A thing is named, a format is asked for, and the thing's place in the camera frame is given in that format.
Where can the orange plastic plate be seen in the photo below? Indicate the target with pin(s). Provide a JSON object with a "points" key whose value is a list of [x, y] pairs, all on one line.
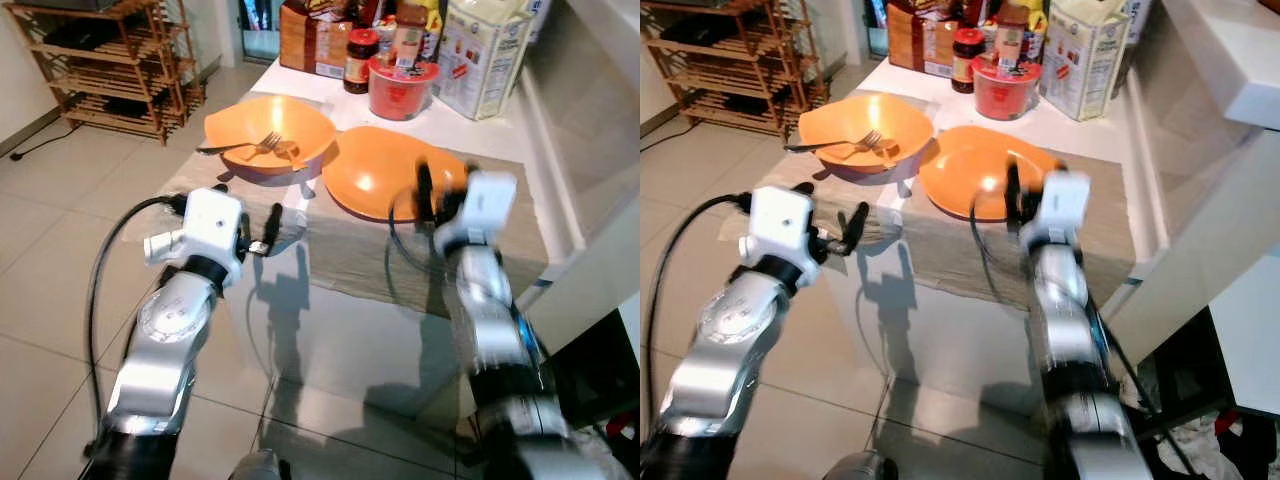
{"points": [[375, 175], [965, 175]]}

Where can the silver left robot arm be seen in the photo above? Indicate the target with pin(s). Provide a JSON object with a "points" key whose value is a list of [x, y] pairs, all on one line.
{"points": [[730, 340], [165, 330]]}

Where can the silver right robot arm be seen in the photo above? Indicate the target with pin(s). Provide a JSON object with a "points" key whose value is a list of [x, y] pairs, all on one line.
{"points": [[495, 340], [1075, 340]]}

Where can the metal fork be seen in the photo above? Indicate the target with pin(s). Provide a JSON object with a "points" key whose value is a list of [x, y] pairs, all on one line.
{"points": [[240, 145], [830, 146]]}

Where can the orange plastic bowl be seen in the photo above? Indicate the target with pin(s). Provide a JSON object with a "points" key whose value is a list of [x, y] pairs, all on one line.
{"points": [[850, 115], [250, 120]]}

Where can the beige table cloth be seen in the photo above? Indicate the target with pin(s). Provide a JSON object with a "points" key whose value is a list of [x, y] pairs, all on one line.
{"points": [[930, 250], [350, 250]]}

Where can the red lidded plastic container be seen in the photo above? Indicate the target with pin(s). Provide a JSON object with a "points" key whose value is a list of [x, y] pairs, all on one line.
{"points": [[400, 92], [1005, 92]]}

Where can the dark sauce jar red lid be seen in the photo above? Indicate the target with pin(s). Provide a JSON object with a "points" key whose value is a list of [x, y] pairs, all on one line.
{"points": [[968, 62], [360, 62]]}

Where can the wooden shelf rack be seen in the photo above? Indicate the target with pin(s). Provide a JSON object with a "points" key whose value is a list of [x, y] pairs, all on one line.
{"points": [[730, 70], [110, 70]]}

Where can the white printed carton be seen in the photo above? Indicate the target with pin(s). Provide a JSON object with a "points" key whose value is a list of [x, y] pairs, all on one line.
{"points": [[485, 60], [1085, 60]]}

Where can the brown labelled bottle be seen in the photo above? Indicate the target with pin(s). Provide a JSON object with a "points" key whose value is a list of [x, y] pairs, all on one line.
{"points": [[1012, 38], [408, 35]]}

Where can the white counter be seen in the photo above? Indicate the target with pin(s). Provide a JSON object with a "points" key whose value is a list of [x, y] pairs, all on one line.
{"points": [[590, 130], [1210, 150]]}

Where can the yellow snack packet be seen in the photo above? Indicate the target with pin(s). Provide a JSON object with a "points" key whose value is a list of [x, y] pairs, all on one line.
{"points": [[1038, 25], [432, 25]]}

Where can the orange food box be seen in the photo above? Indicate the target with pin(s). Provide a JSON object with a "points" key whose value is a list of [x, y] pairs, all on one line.
{"points": [[305, 40], [915, 40]]}

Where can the grey robot leg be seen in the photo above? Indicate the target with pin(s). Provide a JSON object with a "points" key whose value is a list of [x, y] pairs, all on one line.
{"points": [[860, 467], [258, 467]]}

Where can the white crumpled plastic bag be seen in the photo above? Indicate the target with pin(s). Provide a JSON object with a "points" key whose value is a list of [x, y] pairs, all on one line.
{"points": [[1195, 450]]}

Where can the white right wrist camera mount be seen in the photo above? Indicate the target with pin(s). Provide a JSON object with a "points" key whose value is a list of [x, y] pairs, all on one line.
{"points": [[482, 205], [1062, 205]]}

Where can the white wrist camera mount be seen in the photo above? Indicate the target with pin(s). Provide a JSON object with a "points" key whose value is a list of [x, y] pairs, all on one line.
{"points": [[785, 225], [482, 205], [1062, 205], [212, 225]]}

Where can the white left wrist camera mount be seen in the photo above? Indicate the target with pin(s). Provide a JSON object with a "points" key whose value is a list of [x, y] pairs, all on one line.
{"points": [[785, 225], [212, 225]]}

